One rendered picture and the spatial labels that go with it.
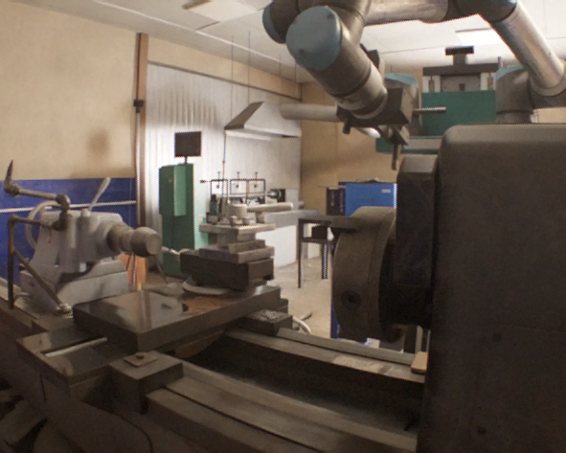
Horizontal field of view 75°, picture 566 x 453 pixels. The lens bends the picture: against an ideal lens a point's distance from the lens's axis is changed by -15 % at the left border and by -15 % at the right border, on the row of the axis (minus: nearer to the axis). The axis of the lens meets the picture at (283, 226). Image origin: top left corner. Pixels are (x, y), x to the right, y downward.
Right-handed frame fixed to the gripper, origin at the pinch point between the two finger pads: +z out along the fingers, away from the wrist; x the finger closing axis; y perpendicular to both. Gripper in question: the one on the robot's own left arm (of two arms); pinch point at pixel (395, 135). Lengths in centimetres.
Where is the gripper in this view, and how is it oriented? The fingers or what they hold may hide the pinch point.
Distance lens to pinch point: 88.5
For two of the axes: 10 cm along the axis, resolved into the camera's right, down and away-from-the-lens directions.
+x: 8.0, 0.5, -6.0
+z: 5.7, 2.9, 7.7
